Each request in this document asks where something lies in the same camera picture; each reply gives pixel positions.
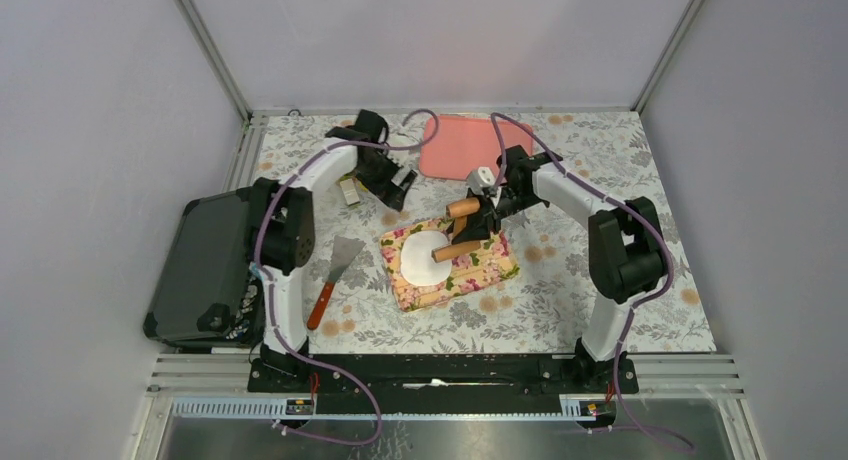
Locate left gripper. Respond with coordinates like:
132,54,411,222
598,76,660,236
357,145,418,211

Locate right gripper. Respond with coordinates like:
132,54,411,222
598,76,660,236
446,186,543,246

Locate wooden double-ended roller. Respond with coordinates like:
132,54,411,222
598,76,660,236
431,197,481,263

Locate floral cutting board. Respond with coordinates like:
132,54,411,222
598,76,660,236
378,218,520,313

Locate metal scraper red handle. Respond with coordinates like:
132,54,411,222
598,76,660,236
306,236,365,331

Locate pink plastic tray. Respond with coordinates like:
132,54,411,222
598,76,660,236
418,115,501,181

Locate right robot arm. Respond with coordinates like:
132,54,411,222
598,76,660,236
445,146,673,392

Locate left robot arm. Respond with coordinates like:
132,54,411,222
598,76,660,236
246,110,417,391

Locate white dough ball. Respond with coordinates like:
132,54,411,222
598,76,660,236
400,230,452,287

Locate black case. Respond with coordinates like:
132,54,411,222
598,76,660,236
142,188,262,349

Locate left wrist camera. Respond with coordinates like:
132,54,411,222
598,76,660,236
391,166,418,192

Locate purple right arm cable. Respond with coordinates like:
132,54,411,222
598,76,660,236
488,112,697,454

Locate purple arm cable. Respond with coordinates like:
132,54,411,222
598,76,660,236
488,112,697,454
251,108,440,448

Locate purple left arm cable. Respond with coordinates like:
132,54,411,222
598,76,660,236
251,108,440,448

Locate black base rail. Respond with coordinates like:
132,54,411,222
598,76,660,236
247,354,640,415

